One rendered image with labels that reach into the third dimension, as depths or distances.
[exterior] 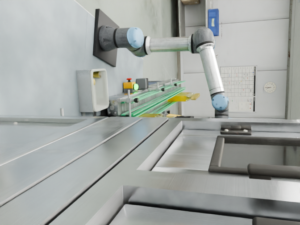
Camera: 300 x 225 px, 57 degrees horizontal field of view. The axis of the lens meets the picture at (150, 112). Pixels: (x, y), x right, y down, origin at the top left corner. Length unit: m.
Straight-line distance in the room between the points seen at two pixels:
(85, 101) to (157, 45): 0.57
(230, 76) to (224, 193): 7.18
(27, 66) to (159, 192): 0.99
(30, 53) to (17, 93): 0.18
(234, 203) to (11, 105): 0.97
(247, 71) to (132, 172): 7.15
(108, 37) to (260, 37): 6.07
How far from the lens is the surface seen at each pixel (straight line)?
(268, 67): 7.48
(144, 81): 2.26
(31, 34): 1.26
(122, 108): 1.70
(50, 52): 1.34
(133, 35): 1.63
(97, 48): 1.69
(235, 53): 7.44
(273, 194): 0.29
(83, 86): 1.48
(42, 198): 0.30
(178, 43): 1.69
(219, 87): 1.46
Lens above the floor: 1.55
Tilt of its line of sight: 18 degrees down
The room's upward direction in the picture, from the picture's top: 91 degrees clockwise
